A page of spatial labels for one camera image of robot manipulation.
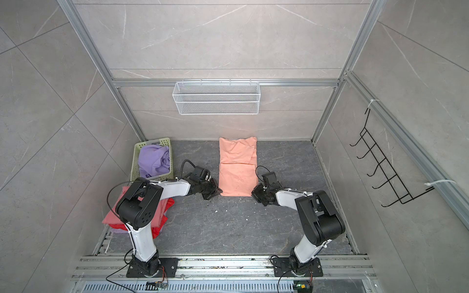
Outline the green plastic basket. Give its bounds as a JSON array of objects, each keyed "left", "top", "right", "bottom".
[{"left": 130, "top": 137, "right": 175, "bottom": 181}]

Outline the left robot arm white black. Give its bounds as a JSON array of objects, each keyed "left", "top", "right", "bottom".
[{"left": 113, "top": 166, "right": 222, "bottom": 277}]

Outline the lavender folded t-shirt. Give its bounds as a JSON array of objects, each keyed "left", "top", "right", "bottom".
[{"left": 110, "top": 227, "right": 128, "bottom": 234}]

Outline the purple t-shirt in basket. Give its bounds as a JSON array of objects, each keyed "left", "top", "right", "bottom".
[{"left": 138, "top": 145, "right": 171, "bottom": 178}]

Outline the white wire mesh basket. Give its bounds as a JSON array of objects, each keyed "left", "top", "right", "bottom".
[{"left": 172, "top": 81, "right": 261, "bottom": 115}]

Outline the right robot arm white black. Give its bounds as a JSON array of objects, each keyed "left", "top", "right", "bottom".
[{"left": 252, "top": 172, "right": 346, "bottom": 276}]

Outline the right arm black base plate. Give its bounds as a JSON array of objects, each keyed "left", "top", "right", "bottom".
[{"left": 269, "top": 255, "right": 324, "bottom": 277}]

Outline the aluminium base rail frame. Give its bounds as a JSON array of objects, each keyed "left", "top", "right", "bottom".
[{"left": 70, "top": 254, "right": 382, "bottom": 293}]

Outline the pink folded t-shirt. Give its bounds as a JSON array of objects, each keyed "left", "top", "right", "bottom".
[{"left": 102, "top": 184, "right": 173, "bottom": 230}]

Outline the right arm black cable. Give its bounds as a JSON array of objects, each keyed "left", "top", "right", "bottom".
[{"left": 254, "top": 165, "right": 272, "bottom": 184}]

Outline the salmon pink printed t-shirt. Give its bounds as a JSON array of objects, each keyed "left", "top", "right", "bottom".
[{"left": 219, "top": 137, "right": 258, "bottom": 197}]

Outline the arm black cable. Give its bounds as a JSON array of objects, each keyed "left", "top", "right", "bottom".
[
  {"left": 254, "top": 165, "right": 272, "bottom": 184},
  {"left": 178, "top": 159, "right": 197, "bottom": 180}
]

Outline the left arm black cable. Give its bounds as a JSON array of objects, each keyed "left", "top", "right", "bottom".
[{"left": 178, "top": 159, "right": 197, "bottom": 180}]

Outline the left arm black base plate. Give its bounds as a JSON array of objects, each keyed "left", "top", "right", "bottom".
[{"left": 126, "top": 258, "right": 179, "bottom": 278}]

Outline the black wire hook rack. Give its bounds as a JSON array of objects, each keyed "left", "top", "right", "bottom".
[{"left": 349, "top": 109, "right": 436, "bottom": 208}]

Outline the white zip tie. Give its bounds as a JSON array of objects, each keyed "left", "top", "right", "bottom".
[{"left": 424, "top": 179, "right": 457, "bottom": 186}]

